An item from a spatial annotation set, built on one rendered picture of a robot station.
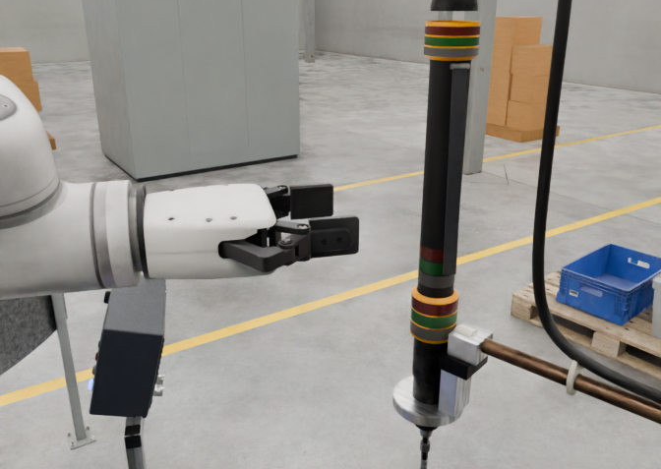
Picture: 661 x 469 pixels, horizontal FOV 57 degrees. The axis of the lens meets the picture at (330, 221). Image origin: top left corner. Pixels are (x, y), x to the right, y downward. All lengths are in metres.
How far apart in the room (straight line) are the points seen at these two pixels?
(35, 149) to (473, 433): 2.65
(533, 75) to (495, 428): 6.23
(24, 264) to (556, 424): 2.80
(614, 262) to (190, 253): 3.91
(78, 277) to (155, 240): 0.06
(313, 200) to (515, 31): 8.29
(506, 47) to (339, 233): 8.42
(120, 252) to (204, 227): 0.06
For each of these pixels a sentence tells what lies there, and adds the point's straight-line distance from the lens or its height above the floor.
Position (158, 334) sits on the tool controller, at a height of 1.23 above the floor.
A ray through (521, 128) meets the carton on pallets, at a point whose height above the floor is 0.17.
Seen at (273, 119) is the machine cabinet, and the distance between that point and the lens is 7.15.
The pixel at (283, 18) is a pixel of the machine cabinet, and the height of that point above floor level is 1.62.
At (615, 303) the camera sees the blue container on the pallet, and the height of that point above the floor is 0.27.
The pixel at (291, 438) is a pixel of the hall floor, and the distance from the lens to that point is 2.85.
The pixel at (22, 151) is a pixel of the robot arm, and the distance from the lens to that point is 0.44.
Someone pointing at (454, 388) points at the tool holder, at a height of 1.48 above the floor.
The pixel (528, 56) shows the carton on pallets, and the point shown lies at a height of 1.11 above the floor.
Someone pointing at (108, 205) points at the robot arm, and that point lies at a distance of 0.47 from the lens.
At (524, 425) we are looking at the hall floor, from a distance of 3.04.
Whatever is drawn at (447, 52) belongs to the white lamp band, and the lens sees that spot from 0.50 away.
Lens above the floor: 1.82
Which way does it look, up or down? 20 degrees down
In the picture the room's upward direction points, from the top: straight up
